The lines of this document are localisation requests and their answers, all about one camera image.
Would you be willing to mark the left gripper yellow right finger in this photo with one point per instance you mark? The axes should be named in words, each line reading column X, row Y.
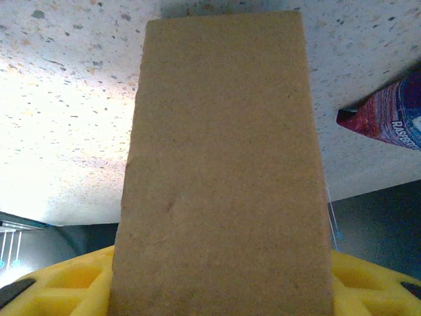
column 361, row 273

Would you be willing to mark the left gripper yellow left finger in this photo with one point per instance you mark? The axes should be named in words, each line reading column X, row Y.
column 49, row 274

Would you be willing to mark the brown cardboard paper box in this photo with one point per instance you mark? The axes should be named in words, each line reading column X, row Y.
column 223, row 164

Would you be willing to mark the purple raspberry candy bag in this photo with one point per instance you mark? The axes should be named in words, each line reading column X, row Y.
column 388, row 118

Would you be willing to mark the aluminium side rail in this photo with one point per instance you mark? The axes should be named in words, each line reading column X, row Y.
column 16, row 224

